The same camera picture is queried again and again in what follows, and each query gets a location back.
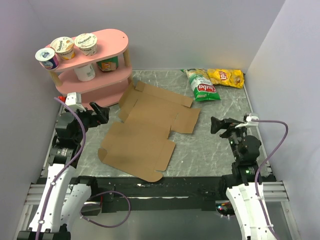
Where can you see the pink three-tier shelf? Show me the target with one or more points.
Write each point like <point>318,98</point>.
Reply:
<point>107,87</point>

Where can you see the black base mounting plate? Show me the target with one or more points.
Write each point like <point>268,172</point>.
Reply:
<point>169,193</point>

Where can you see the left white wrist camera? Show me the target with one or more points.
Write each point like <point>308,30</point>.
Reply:
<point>73,100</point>

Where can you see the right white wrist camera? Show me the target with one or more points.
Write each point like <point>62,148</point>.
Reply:
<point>250,120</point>

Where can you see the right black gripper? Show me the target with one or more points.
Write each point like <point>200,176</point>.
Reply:
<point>229,123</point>

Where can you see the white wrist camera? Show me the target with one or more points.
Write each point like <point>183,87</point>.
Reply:
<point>250,120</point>
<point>73,100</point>

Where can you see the white plastic cup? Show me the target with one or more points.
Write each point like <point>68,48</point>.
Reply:
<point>85,73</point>

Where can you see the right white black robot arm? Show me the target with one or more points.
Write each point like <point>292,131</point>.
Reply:
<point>244,187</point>

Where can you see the blue white yogurt cup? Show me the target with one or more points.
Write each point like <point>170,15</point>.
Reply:
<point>47,58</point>

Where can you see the white Chobani yogurt cup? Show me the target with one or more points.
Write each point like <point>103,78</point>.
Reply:
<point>87,43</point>

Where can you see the yellow Lays chips bag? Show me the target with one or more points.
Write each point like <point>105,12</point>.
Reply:
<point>226,77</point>

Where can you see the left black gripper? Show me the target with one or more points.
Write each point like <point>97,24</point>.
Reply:
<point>95,120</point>

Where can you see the green snack cup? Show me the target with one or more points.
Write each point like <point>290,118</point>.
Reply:
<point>109,64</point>

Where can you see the brown cardboard box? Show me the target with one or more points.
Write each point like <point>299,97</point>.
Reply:
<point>139,143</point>

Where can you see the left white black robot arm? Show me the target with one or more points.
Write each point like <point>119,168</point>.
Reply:
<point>61,203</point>

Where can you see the orange Chobani yogurt cup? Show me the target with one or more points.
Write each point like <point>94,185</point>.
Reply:
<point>64,47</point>

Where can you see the green Chuba chips bag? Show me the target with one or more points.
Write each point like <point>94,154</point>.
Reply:
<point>201,85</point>

